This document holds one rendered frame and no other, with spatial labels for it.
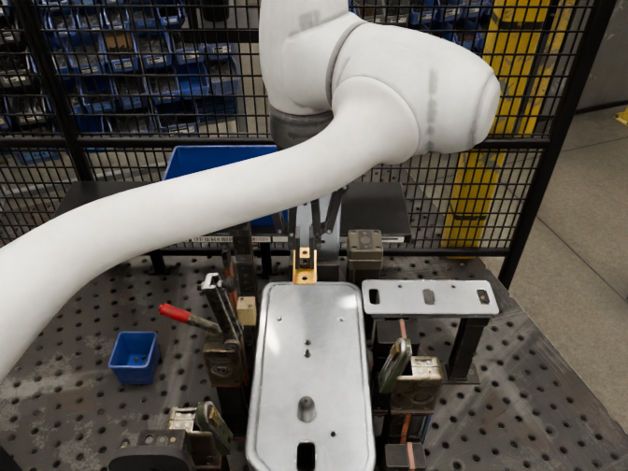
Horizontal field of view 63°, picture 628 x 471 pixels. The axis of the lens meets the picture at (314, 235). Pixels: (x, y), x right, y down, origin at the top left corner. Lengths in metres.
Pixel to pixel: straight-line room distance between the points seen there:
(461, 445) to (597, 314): 1.53
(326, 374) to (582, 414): 0.70
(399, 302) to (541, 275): 1.72
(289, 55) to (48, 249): 0.31
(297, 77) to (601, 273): 2.50
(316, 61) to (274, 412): 0.64
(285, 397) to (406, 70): 0.67
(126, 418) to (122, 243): 0.94
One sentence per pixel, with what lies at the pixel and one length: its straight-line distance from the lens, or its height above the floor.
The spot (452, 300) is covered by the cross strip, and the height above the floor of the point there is 1.00.
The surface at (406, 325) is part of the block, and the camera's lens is 1.13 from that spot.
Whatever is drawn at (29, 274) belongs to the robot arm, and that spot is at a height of 1.55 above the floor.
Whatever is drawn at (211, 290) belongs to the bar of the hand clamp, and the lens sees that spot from 0.89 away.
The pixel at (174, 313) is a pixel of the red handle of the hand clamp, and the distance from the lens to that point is 0.97.
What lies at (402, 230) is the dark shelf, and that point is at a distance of 1.27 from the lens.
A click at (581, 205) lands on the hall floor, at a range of 3.36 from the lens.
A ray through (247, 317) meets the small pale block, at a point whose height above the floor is 1.04.
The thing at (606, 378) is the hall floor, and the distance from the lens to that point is 2.51.
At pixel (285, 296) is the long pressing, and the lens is 1.14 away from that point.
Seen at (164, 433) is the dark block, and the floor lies 1.12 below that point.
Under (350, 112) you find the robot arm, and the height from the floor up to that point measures 1.62.
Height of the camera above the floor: 1.86
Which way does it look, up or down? 42 degrees down
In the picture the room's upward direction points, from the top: straight up
